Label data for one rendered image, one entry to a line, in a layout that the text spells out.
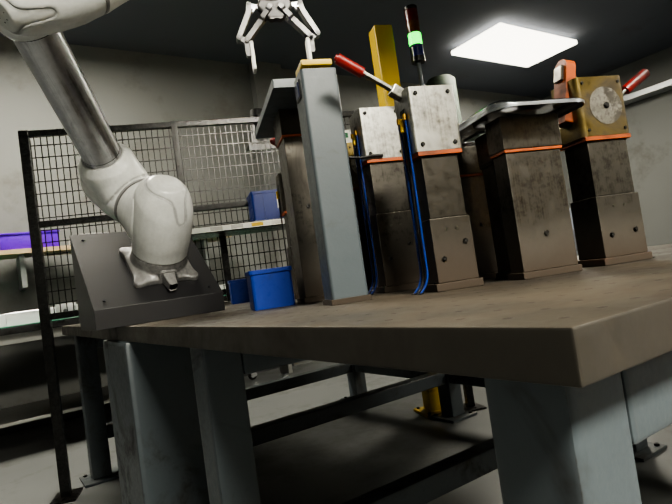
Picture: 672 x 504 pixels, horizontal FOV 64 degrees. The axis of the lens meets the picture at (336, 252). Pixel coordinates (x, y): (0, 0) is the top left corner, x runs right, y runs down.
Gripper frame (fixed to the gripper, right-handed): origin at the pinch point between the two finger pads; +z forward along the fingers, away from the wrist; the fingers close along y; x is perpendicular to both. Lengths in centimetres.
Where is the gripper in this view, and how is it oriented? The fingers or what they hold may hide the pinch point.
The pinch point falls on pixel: (282, 64)
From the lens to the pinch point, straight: 137.5
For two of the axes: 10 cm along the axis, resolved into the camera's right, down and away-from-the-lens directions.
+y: 9.8, -1.3, 1.8
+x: -1.7, 0.7, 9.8
